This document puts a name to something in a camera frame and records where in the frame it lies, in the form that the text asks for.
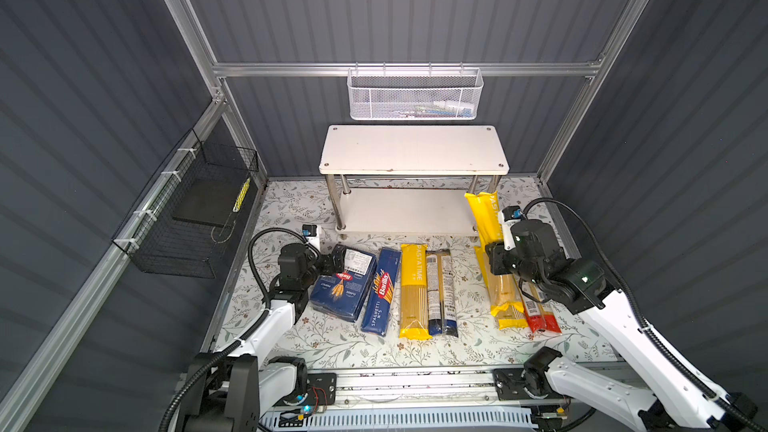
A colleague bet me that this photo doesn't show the slim blue Barilla spaghetti box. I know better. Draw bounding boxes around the slim blue Barilla spaghetti box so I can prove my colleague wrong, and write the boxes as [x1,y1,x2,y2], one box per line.
[361,248,402,337]

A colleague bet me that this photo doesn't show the yellow marker in basket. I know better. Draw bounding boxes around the yellow marker in basket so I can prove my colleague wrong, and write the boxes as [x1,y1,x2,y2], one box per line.
[232,178,251,213]

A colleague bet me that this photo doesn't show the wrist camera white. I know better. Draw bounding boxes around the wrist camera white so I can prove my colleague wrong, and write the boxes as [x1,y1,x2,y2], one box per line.
[498,205,524,251]
[302,224,322,248]

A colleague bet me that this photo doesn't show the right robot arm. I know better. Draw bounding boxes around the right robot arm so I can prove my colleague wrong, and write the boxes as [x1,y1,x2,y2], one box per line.
[478,216,762,431]

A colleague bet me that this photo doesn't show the floral patterned table mat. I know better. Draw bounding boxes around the floral patterned table mat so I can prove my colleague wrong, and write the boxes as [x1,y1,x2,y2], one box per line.
[216,176,617,369]

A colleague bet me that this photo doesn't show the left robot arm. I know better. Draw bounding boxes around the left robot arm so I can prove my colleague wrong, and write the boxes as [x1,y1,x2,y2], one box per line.
[158,242,347,431]

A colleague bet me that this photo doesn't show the yellow spaghetti bag centre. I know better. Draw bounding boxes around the yellow spaghetti bag centre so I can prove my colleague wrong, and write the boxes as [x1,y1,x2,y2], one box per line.
[399,244,431,341]

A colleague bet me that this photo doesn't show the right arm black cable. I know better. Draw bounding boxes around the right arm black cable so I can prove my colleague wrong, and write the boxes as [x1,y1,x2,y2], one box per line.
[523,197,768,432]

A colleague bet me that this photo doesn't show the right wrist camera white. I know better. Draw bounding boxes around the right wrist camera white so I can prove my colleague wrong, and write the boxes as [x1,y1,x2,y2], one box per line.
[498,205,524,251]

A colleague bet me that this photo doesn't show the yellow Pastatime spaghetti bag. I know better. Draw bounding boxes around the yellow Pastatime spaghetti bag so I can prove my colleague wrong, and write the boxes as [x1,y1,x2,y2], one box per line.
[474,247,527,330]
[464,192,504,249]

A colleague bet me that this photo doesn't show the large blue Barilla box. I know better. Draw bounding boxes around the large blue Barilla box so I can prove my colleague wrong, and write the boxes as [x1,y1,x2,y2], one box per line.
[309,246,377,322]

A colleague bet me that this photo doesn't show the red spaghetti bag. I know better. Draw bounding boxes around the red spaghetti bag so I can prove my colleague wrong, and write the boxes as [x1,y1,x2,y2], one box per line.
[521,283,561,333]

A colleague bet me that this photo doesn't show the dark blue spaghetti bag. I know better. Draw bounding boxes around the dark blue spaghetti bag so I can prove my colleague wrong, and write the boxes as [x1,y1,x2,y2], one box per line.
[426,249,459,337]

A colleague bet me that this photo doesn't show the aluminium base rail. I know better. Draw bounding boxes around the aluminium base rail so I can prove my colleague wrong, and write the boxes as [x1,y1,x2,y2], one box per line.
[257,362,655,432]

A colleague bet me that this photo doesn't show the white wire mesh basket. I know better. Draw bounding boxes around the white wire mesh basket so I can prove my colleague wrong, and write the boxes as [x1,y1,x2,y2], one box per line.
[346,67,484,121]

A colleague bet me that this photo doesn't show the tubes in white basket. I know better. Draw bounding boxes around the tubes in white basket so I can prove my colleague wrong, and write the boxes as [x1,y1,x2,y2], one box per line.
[393,100,476,120]

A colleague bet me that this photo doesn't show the white two-tier shelf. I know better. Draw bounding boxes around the white two-tier shelf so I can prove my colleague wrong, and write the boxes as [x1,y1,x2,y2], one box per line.
[319,125,510,236]

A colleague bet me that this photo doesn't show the aluminium frame profile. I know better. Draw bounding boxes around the aluminium frame profile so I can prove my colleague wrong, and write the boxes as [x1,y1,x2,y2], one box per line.
[0,0,679,432]

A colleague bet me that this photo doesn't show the black wire basket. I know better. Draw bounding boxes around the black wire basket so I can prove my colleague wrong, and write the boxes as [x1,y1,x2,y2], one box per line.
[113,132,260,279]

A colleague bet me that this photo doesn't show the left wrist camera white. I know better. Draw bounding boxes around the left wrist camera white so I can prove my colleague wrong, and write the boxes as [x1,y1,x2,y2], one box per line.
[302,224,322,248]

